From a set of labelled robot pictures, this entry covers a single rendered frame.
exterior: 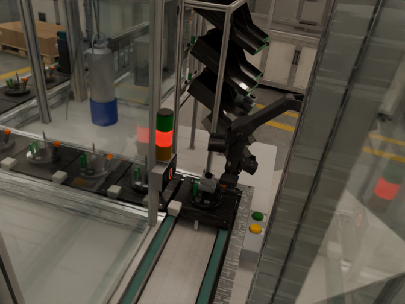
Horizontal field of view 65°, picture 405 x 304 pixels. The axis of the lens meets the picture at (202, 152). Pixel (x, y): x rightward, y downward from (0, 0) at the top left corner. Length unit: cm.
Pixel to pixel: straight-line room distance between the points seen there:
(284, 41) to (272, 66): 41
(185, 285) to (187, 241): 18
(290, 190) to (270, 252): 5
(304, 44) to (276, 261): 490
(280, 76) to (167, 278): 443
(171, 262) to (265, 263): 96
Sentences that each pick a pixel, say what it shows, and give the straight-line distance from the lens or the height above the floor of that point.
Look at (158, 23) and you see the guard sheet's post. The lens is 85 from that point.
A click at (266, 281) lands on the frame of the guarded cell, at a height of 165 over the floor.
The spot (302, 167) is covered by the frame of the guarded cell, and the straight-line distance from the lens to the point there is 16.
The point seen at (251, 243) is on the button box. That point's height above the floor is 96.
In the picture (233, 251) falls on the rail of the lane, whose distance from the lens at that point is 116.
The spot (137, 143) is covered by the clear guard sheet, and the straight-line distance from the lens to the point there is 87.
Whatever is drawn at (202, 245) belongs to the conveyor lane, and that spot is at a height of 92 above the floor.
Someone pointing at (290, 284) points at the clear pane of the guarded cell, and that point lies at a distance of 17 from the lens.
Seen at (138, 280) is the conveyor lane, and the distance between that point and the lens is 107.
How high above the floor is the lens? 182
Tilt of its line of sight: 32 degrees down
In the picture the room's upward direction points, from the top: 7 degrees clockwise
